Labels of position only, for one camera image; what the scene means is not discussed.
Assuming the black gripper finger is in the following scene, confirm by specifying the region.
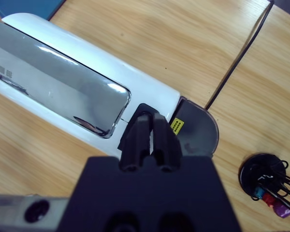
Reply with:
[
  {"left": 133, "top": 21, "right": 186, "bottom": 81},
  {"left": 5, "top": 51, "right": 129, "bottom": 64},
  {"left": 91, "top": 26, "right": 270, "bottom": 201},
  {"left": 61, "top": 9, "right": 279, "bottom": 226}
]
[
  {"left": 152, "top": 113, "right": 183, "bottom": 172},
  {"left": 119, "top": 113, "right": 152, "bottom": 172}
]

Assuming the chrome coffee machine lever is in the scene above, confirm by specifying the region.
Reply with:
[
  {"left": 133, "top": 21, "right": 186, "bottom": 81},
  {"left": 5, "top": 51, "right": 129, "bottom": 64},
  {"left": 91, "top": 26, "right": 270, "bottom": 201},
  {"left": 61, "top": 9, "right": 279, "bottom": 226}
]
[{"left": 0, "top": 19, "right": 132, "bottom": 139}]

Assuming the white capsule coffee machine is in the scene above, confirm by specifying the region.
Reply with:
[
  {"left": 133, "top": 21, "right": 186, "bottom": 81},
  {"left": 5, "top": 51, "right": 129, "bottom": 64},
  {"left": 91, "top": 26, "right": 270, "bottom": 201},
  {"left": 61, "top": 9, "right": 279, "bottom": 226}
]
[{"left": 0, "top": 12, "right": 182, "bottom": 158}]

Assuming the teal coffee capsule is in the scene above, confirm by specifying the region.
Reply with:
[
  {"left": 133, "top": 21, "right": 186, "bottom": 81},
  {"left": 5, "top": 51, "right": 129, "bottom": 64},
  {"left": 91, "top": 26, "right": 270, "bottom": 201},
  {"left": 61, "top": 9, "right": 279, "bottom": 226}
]
[{"left": 253, "top": 186, "right": 265, "bottom": 198}]

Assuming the dark red coffee capsule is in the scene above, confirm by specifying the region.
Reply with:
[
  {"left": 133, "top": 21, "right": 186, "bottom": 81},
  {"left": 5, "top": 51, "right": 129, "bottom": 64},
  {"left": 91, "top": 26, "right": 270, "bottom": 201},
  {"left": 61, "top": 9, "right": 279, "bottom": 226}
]
[{"left": 262, "top": 192, "right": 276, "bottom": 208}]

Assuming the purple coffee capsule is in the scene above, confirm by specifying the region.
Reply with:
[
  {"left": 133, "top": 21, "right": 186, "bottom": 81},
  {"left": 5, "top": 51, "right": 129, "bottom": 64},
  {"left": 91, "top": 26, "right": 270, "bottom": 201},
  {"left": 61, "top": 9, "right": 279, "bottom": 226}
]
[{"left": 272, "top": 201, "right": 290, "bottom": 218}]

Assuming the yellow warning sticker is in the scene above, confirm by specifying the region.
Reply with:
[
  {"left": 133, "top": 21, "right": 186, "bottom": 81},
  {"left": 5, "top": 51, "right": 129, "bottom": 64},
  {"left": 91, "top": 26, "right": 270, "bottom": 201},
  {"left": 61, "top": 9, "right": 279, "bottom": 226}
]
[{"left": 170, "top": 117, "right": 185, "bottom": 135}]

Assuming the clear water tank black lid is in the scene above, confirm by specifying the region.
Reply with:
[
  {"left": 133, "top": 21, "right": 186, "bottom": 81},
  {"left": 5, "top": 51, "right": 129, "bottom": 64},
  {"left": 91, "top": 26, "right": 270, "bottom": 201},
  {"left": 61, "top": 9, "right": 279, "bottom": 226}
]
[{"left": 170, "top": 96, "right": 220, "bottom": 159}]

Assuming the black capsule holder with rods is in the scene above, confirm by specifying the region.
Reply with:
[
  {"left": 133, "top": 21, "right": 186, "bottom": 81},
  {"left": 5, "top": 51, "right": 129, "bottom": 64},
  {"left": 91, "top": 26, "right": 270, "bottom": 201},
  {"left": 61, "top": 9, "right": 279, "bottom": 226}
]
[{"left": 239, "top": 152, "right": 290, "bottom": 219}]

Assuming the teal plastic tray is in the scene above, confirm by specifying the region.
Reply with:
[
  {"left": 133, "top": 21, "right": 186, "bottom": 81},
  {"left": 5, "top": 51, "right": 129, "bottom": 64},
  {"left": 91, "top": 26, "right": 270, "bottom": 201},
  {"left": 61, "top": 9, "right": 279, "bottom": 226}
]
[{"left": 0, "top": 0, "right": 66, "bottom": 22}]

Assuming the thin black power cable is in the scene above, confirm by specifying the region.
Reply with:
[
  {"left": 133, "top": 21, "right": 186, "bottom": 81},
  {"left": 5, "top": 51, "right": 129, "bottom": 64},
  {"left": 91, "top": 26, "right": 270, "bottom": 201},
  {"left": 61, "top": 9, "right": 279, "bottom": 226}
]
[{"left": 204, "top": 0, "right": 276, "bottom": 111}]

